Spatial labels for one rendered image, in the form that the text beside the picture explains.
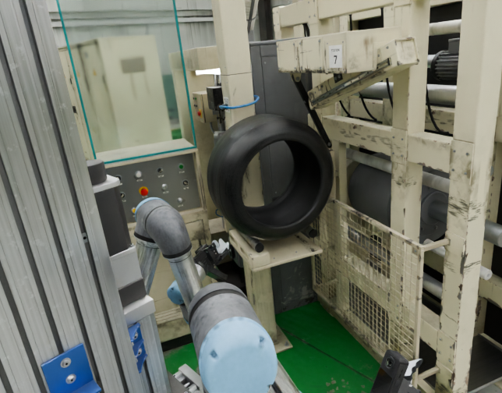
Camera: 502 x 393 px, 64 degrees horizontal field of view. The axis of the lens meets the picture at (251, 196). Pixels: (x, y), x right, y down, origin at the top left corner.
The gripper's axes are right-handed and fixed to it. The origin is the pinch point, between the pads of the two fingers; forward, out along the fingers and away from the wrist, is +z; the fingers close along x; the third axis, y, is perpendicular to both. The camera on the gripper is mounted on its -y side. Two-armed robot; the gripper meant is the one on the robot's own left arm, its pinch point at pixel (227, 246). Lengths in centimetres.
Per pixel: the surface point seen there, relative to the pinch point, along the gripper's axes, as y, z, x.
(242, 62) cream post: 64, 62, -10
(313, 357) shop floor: -104, 40, 24
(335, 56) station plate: 48, 39, -61
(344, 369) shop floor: -110, 38, 6
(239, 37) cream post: 75, 63, -14
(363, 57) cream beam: 43, 40, -69
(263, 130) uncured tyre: 34, 30, -23
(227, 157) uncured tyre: 31.7, 18.2, -8.4
